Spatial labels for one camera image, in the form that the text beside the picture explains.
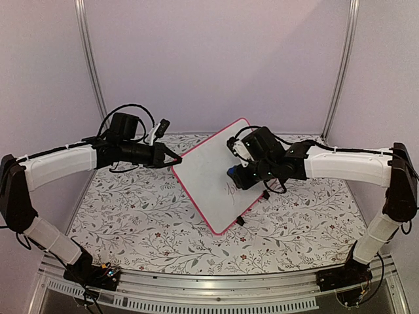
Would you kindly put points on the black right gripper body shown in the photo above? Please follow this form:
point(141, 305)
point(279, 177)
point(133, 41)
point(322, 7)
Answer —
point(245, 182)

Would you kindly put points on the floral patterned table mat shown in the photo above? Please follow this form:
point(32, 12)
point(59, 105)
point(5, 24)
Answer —
point(143, 219)

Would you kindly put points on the right aluminium frame post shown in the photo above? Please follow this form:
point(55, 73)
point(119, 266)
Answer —
point(349, 37)

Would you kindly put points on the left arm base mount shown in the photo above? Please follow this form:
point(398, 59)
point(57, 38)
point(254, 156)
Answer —
point(85, 273)

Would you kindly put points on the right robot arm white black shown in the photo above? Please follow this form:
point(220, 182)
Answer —
point(264, 156)

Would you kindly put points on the pink framed whiteboard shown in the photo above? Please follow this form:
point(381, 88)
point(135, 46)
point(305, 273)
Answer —
point(203, 176)

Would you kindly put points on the front aluminium rail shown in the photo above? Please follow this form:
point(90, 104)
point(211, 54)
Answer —
point(286, 292)

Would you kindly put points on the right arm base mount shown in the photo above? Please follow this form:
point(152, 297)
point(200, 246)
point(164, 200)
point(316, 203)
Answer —
point(353, 277)

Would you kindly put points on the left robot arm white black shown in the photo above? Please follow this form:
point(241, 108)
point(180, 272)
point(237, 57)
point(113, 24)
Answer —
point(117, 143)

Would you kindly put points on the wire easel stand black tips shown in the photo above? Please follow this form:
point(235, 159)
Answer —
point(240, 219)

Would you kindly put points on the aluminium frame post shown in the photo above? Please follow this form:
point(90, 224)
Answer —
point(87, 48)
point(349, 37)

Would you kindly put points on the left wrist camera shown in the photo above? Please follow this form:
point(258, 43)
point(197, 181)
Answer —
point(158, 131)

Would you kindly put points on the left aluminium frame post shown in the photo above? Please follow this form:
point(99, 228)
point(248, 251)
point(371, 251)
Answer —
point(87, 48)

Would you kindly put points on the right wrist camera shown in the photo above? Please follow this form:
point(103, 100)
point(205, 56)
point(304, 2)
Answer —
point(239, 150)

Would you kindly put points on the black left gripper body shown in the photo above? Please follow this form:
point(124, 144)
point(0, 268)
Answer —
point(148, 159)

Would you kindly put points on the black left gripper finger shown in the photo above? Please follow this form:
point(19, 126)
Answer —
point(172, 163)
point(174, 156)

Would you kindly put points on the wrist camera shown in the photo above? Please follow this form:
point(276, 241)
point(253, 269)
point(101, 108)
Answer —
point(158, 131)
point(239, 150)

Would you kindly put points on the blue whiteboard eraser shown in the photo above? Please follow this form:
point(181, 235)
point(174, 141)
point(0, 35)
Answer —
point(232, 172)

